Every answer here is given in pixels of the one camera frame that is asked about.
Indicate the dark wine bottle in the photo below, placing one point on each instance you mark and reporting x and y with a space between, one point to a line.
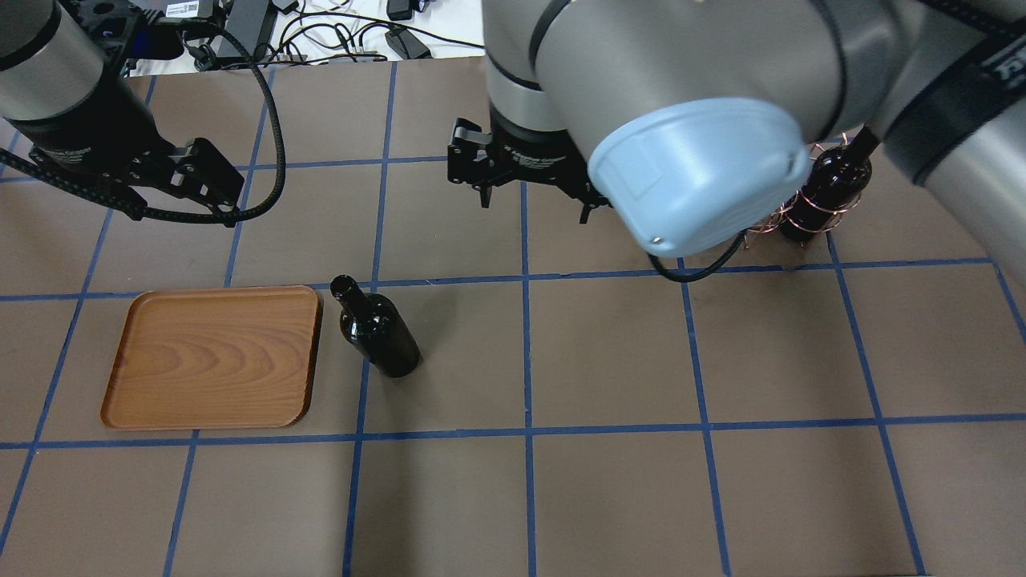
372 324
830 188

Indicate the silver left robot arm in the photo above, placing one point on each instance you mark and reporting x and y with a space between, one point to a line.
93 137

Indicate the black power adapter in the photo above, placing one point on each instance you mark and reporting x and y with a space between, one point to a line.
406 45

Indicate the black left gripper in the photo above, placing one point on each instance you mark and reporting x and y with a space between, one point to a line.
94 126

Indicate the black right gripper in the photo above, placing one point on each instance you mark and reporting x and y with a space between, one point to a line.
535 150

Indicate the wooden tray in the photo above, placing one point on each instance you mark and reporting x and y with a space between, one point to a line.
215 359

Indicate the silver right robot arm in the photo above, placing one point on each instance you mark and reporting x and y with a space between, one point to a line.
693 118

